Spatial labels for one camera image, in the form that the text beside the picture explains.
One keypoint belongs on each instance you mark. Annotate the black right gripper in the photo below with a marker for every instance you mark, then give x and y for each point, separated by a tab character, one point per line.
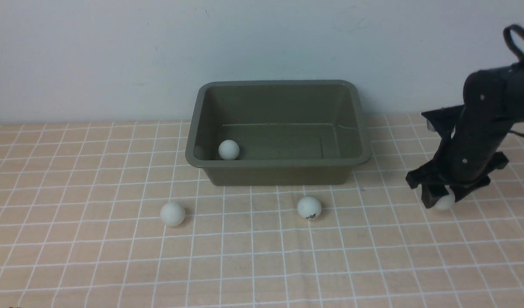
462	162

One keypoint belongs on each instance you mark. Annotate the white ping-pong ball with logo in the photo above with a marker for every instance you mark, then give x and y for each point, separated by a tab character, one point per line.
309	207

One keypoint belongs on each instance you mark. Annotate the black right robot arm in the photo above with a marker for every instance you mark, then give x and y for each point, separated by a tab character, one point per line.
491	94

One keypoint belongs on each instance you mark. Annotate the olive green plastic bin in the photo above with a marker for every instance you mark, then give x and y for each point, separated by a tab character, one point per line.
290	132

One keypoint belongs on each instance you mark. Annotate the orange checkered tablecloth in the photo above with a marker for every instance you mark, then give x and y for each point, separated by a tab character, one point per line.
80	227

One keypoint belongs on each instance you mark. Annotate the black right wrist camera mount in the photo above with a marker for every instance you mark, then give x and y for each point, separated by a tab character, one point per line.
443	121

